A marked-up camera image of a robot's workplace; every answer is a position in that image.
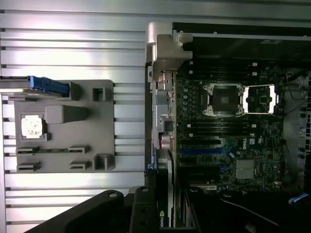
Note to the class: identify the silver CPU socket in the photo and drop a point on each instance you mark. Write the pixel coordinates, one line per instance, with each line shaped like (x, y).
(223, 99)

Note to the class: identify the blue PCIe expansion slot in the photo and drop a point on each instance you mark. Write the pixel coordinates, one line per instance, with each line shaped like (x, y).
(199, 152)

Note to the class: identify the grey parts rack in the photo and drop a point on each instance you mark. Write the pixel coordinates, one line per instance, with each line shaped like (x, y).
(73, 136)

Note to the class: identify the silver socket cover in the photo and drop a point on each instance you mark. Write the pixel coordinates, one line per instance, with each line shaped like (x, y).
(275, 102)

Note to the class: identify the green motherboard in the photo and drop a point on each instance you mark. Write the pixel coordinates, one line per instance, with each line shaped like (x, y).
(267, 150)

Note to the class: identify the white PCI expansion slot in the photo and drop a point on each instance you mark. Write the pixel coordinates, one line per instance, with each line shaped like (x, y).
(206, 187)

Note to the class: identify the silver chipset heatsink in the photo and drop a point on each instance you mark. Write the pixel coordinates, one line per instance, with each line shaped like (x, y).
(245, 170)

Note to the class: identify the grey corner bracket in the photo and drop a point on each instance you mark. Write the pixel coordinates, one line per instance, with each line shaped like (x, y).
(167, 48)

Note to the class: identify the silver CPU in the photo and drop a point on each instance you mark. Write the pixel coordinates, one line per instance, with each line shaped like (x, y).
(31, 127)

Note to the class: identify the black RAM slot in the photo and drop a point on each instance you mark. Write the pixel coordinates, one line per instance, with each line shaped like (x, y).
(218, 126)
(218, 76)
(218, 122)
(218, 68)
(218, 130)
(218, 135)
(218, 64)
(218, 72)

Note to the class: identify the silver perforated drive cage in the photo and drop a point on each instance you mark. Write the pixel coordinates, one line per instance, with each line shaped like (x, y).
(294, 145)

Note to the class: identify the hard disk with blue caddy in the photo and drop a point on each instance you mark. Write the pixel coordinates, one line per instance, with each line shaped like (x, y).
(48, 83)

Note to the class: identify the green RAM stick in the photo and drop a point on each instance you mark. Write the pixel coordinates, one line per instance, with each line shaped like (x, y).
(53, 150)

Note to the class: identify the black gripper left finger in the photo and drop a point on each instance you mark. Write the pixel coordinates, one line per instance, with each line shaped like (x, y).
(85, 213)

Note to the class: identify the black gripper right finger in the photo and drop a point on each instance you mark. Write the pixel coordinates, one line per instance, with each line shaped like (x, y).
(206, 218)

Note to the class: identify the black open PC case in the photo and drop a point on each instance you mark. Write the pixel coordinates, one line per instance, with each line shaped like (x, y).
(243, 43)

